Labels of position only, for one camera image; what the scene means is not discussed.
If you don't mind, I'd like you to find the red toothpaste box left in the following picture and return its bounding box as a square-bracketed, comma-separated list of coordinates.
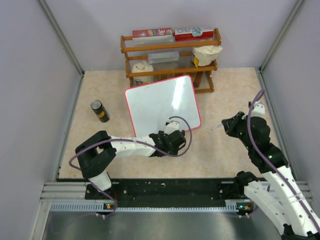
[132, 27, 173, 39]

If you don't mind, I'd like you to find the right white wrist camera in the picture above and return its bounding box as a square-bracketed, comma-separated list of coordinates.
[247, 101, 266, 118]

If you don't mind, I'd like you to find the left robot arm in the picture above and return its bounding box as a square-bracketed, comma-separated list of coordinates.
[75, 130, 187, 199]

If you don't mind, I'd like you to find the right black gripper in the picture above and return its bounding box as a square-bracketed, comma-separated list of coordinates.
[222, 110, 254, 150]

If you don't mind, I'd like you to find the grey slotted cable duct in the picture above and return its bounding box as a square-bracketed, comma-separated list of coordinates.
[50, 199, 253, 213]

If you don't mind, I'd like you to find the red white box right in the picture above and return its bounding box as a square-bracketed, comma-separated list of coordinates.
[174, 27, 214, 42]

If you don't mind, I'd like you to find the black yellow can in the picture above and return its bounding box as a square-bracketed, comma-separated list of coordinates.
[90, 99, 110, 123]

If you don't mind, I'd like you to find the silver foil box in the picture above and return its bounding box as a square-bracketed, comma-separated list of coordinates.
[148, 51, 180, 65]

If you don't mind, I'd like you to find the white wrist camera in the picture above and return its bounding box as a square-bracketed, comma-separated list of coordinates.
[247, 101, 266, 118]
[164, 119, 180, 135]

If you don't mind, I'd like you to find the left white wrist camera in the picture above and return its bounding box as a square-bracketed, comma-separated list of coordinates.
[164, 119, 180, 135]

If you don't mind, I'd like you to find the brown cleaning pad pack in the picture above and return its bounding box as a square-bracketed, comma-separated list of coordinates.
[186, 71, 204, 88]

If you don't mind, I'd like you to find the white paper bag left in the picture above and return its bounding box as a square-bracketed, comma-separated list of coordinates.
[131, 60, 155, 86]

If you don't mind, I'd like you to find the white paper bag right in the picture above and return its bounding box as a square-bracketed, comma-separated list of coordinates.
[191, 45, 223, 67]

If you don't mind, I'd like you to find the pink framed whiteboard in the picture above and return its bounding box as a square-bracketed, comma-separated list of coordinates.
[124, 75, 202, 137]

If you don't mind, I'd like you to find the white paper bag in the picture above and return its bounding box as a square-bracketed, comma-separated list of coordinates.
[131, 60, 155, 86]
[191, 45, 223, 67]

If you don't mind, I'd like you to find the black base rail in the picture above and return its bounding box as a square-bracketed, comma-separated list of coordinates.
[84, 177, 268, 208]

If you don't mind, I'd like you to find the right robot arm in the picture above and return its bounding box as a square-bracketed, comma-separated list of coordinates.
[221, 111, 320, 240]

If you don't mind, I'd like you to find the wooden three tier shelf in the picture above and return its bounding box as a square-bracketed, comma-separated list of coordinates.
[120, 28, 222, 94]

